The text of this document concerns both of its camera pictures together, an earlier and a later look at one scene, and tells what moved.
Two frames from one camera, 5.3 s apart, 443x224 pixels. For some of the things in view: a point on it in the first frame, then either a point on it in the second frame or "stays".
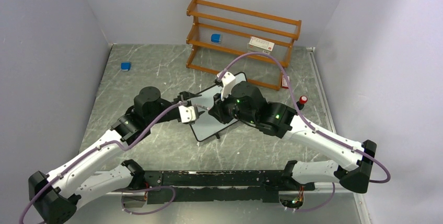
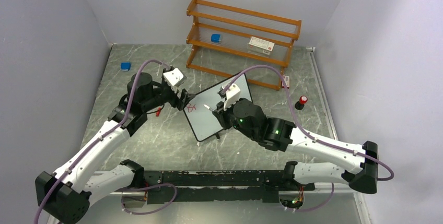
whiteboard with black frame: x=207 y=126 stays
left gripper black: x=184 y=95 -> x=176 y=101
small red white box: x=284 y=85 stays
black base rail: x=164 y=186 stays
